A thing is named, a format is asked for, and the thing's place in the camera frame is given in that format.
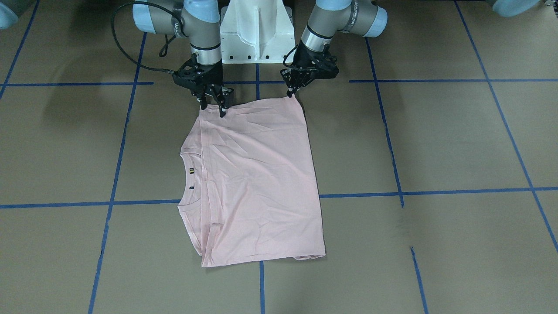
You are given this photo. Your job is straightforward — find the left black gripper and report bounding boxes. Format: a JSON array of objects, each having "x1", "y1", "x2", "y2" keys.
[{"x1": 280, "y1": 43, "x2": 339, "y2": 98}]

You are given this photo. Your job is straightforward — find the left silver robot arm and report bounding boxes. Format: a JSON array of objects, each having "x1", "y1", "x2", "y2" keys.
[{"x1": 280, "y1": 0, "x2": 388, "y2": 97}]

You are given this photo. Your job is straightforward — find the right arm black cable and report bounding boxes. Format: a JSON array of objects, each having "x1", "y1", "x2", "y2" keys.
[{"x1": 111, "y1": 1, "x2": 192, "y2": 75}]

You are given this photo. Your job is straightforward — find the pink Snoopy t-shirt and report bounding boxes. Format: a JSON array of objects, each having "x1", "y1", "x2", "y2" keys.
[{"x1": 178, "y1": 97, "x2": 326, "y2": 268}]

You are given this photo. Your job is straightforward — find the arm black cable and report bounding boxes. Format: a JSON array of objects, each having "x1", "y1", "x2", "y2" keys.
[
  {"x1": 282, "y1": 44, "x2": 306, "y2": 72},
  {"x1": 111, "y1": 1, "x2": 192, "y2": 75}
]

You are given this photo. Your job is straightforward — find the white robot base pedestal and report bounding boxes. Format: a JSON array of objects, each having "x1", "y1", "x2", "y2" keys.
[{"x1": 221, "y1": 0, "x2": 296, "y2": 64}]

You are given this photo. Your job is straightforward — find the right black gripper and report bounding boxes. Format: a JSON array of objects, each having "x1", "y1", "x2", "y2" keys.
[{"x1": 173, "y1": 55, "x2": 235, "y2": 118}]

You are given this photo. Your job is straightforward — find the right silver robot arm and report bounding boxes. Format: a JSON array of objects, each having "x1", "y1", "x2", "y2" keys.
[{"x1": 110, "y1": 0, "x2": 235, "y2": 117}]

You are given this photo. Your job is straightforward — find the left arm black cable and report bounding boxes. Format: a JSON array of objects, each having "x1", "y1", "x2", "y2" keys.
[{"x1": 282, "y1": 44, "x2": 306, "y2": 72}]

